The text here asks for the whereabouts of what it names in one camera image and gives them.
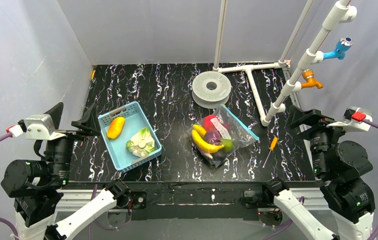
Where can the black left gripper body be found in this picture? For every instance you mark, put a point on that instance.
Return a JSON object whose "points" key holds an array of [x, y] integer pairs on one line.
{"points": [[65, 133]]}

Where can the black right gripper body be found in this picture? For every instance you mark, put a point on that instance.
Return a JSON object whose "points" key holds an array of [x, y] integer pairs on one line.
{"points": [[315, 120]]}

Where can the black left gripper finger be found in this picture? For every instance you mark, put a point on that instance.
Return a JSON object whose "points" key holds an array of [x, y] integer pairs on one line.
{"points": [[88, 125], [52, 117]]}

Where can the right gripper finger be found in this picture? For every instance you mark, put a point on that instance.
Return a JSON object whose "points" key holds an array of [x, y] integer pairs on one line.
{"points": [[298, 117], [307, 133]]}

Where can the light blue plastic basket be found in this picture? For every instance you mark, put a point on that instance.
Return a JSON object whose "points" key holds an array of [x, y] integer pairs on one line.
{"points": [[135, 120]]}

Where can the green toy pear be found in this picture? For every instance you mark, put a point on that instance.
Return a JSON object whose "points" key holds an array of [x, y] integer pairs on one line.
{"points": [[227, 144]]}

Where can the clear zip top bag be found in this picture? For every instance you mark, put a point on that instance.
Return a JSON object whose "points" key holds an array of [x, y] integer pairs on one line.
{"points": [[231, 127]]}

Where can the red toy apple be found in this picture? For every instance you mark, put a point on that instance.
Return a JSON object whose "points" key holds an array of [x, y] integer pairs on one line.
{"points": [[210, 123]]}

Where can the yellow toy banana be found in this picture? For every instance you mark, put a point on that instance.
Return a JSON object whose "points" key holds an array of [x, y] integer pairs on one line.
{"points": [[203, 145], [200, 130]]}

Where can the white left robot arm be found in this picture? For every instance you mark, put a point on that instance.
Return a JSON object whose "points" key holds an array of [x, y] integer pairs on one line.
{"points": [[36, 186]]}

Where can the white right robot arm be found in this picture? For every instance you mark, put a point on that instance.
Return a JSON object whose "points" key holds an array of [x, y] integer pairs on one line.
{"points": [[342, 208]]}

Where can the orange yellow toy mango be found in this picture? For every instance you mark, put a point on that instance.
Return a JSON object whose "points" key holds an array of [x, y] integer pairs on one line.
{"points": [[115, 128]]}

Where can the orange plastic tap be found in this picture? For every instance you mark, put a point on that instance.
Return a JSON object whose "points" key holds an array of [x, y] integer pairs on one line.
{"points": [[309, 81]]}

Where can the green white toy cabbage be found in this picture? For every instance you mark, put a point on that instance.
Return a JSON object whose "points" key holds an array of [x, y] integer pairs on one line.
{"points": [[142, 143]]}

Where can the blue plastic tap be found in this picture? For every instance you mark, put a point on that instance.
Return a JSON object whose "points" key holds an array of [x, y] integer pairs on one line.
{"points": [[343, 45]]}

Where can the white perforated filament spool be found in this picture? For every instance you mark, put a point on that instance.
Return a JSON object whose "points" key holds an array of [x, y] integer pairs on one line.
{"points": [[211, 89]]}

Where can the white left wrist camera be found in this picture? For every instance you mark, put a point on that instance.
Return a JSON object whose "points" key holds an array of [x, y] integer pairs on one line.
{"points": [[36, 127]]}

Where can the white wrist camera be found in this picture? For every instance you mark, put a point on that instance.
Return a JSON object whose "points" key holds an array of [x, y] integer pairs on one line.
{"points": [[36, 127], [353, 120]]}

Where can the orange handled screwdriver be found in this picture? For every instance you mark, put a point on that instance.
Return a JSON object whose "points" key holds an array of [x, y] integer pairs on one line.
{"points": [[271, 149]]}

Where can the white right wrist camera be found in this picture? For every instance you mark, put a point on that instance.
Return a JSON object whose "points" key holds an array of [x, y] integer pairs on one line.
{"points": [[353, 120]]}

